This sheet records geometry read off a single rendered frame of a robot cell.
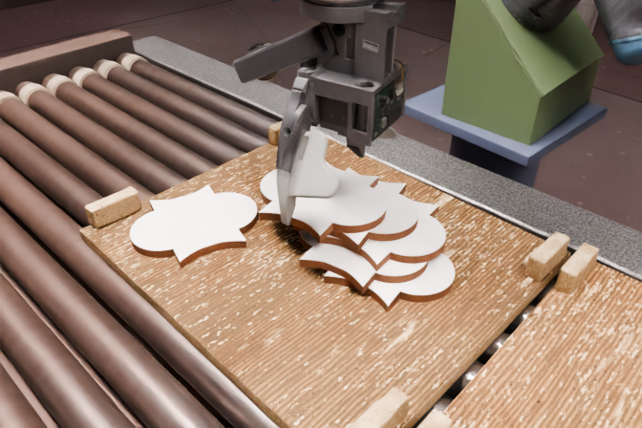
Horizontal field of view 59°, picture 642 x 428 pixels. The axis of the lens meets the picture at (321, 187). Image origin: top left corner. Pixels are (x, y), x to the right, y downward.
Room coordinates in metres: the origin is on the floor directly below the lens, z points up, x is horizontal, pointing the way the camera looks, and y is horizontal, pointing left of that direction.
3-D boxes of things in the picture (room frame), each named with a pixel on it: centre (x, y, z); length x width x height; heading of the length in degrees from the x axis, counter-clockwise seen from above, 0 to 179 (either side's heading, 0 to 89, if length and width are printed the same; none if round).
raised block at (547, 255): (0.44, -0.23, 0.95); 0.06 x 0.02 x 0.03; 135
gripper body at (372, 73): (0.48, -0.02, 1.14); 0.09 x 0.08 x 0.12; 58
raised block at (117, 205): (0.53, 0.24, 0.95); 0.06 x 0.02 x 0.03; 135
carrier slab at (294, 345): (0.49, 0.00, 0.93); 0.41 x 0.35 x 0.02; 45
